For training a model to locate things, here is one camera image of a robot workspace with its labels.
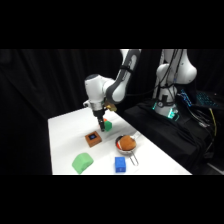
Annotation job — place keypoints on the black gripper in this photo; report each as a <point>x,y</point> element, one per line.
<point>98,115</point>

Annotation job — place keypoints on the small green block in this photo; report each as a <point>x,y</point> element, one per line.
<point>108,126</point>

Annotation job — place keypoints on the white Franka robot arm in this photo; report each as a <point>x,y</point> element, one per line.
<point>100,88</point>

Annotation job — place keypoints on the small orange-red block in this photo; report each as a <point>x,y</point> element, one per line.
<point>105,119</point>

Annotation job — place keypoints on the brown block with blue top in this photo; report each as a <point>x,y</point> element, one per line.
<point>93,139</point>

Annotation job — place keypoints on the large light green block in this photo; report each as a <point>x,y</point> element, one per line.
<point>82,162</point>

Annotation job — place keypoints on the orange-brown bread in strainer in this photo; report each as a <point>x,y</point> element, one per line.
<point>127,143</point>

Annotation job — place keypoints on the black robot stand with cloth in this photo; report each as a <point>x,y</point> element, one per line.
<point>166,133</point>

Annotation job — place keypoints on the black curtain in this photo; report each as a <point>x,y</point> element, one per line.
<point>43,83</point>

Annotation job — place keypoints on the keyboard with blue backlight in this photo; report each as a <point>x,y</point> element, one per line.
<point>206,99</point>

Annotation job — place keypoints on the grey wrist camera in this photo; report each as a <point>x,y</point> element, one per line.
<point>86,104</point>

